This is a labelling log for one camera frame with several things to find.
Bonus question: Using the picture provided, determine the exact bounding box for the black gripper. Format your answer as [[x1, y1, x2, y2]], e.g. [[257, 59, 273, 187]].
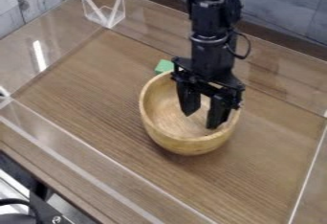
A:
[[171, 56, 246, 129]]

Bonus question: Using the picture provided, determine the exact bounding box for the wooden bowl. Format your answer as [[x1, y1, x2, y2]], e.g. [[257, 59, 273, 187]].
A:
[[139, 72, 242, 156]]

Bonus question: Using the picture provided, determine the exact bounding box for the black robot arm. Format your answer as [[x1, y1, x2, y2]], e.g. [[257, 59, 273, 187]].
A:
[[171, 0, 246, 129]]

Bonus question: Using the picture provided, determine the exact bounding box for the green flat object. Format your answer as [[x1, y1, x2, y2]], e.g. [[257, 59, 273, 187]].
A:
[[155, 59, 174, 75]]

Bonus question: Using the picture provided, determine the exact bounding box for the clear acrylic tray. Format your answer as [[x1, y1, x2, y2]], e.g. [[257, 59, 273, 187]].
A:
[[0, 0, 327, 224]]

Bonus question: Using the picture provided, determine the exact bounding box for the clear acrylic corner bracket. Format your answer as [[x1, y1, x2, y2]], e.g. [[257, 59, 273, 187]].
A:
[[82, 0, 126, 29]]

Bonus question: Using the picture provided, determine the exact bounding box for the black metal mount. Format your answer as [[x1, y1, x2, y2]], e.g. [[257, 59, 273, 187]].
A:
[[30, 191, 74, 224]]

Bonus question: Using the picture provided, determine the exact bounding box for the black cable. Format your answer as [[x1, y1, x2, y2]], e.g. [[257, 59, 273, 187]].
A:
[[0, 197, 41, 216]]

